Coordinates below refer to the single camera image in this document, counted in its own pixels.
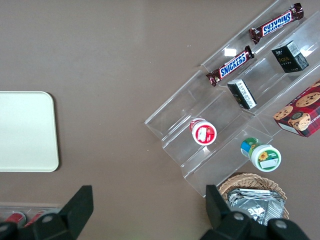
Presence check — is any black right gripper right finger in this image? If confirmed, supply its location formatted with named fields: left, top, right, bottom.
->
left=199, top=184, right=309, bottom=240

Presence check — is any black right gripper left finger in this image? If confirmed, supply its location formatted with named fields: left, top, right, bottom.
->
left=0, top=185, right=94, bottom=240

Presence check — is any light tan wicker basket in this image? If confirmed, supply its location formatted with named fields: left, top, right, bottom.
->
left=218, top=172, right=290, bottom=221

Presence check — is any cream plastic tray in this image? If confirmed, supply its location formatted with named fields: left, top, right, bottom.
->
left=0, top=91, right=60, bottom=173

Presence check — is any silver foil packet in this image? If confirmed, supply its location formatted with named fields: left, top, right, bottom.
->
left=233, top=188, right=274, bottom=196
left=227, top=193, right=286, bottom=226

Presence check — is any clear acrylic bottle rack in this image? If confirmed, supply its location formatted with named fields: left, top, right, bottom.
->
left=0, top=201, right=63, bottom=227

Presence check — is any green sunflower lid jar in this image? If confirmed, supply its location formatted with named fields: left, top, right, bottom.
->
left=240, top=137, right=282, bottom=173

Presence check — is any red strawberry lid jar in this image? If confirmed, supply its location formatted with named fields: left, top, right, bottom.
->
left=189, top=117, right=218, bottom=146

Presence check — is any clear acrylic stepped shelf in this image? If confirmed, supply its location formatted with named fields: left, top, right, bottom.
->
left=201, top=0, right=320, bottom=141
left=144, top=70, right=276, bottom=198

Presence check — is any small black carton box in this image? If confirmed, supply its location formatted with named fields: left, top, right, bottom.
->
left=227, top=78, right=257, bottom=110
left=271, top=40, right=310, bottom=74

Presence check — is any red plaid cookie box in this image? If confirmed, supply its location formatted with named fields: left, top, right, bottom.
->
left=272, top=79, right=320, bottom=138

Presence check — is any Snickers chocolate bar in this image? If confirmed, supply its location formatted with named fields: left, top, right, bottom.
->
left=249, top=2, right=305, bottom=45
left=205, top=45, right=255, bottom=87

